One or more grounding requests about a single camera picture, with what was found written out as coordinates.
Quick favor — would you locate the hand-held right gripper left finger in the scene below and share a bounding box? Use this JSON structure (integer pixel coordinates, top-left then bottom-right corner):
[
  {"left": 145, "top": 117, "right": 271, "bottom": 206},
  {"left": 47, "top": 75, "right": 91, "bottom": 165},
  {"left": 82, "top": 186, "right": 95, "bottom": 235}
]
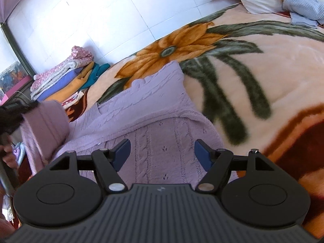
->
[{"left": 49, "top": 139, "right": 131, "bottom": 194}]

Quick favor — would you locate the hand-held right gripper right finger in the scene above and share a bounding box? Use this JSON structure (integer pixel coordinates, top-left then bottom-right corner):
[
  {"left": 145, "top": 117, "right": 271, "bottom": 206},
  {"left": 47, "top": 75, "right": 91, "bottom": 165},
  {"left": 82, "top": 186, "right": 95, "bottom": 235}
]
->
[{"left": 194, "top": 139, "right": 276, "bottom": 194}]

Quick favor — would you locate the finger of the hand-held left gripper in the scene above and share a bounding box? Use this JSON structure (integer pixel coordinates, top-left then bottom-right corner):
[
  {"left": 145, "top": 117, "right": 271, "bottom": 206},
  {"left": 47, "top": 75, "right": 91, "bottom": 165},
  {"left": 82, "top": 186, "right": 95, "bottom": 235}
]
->
[{"left": 0, "top": 100, "right": 40, "bottom": 135}]

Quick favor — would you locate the lilac knit sweater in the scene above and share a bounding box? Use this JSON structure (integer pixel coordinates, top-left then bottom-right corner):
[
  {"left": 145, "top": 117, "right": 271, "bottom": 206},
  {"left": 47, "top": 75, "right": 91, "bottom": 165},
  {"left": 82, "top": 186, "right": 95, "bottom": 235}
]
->
[{"left": 20, "top": 61, "right": 240, "bottom": 186}]

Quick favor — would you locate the stack of folded clothes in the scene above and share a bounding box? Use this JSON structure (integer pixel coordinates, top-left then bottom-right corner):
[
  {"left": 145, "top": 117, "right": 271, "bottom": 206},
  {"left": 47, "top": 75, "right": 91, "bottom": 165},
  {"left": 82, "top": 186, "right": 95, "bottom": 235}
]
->
[{"left": 30, "top": 46, "right": 95, "bottom": 100}]

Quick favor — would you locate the colourful printed box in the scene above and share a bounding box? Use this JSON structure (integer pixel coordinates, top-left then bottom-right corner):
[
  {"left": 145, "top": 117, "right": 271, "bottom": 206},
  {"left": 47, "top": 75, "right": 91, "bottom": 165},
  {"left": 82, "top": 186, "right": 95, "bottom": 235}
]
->
[{"left": 0, "top": 62, "right": 34, "bottom": 98}]

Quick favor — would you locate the purple folded cloth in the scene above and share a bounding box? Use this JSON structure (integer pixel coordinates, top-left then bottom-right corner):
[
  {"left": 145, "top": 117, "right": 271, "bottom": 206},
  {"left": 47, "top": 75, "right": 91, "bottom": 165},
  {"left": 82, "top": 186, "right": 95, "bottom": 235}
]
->
[{"left": 37, "top": 69, "right": 82, "bottom": 102}]

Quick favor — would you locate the white red dotted cloth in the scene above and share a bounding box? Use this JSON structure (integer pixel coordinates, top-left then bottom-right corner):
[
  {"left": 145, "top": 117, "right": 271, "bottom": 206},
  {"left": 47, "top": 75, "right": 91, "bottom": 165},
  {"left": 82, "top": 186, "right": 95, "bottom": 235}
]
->
[{"left": 61, "top": 90, "right": 87, "bottom": 110}]

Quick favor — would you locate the orange folded cloth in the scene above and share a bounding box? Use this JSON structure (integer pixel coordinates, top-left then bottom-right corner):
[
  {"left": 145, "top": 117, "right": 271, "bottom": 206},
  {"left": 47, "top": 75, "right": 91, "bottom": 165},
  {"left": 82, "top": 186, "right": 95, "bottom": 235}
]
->
[{"left": 51, "top": 61, "right": 96, "bottom": 104}]

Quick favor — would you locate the teal folded cloth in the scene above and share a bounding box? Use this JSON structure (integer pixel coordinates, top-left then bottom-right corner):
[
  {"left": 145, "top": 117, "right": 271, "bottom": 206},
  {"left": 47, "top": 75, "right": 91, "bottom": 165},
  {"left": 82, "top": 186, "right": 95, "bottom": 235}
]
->
[{"left": 80, "top": 63, "right": 111, "bottom": 91}]

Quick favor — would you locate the floral plush blanket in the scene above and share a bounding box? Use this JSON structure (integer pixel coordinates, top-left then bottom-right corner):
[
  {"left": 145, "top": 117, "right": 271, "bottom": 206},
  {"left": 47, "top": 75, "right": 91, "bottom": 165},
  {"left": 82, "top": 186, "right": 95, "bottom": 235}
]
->
[{"left": 63, "top": 2, "right": 324, "bottom": 233}]

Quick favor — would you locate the blue striped cloth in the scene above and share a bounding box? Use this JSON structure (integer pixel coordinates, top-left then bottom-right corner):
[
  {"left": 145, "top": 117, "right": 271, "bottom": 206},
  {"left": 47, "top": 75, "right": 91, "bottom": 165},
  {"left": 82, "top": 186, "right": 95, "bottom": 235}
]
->
[{"left": 282, "top": 0, "right": 324, "bottom": 29}]

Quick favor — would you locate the dark window frame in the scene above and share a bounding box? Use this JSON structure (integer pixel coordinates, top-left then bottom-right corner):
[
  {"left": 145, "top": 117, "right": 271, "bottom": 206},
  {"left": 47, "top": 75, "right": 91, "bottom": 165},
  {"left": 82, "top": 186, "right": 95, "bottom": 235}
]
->
[{"left": 0, "top": 21, "right": 36, "bottom": 78}]

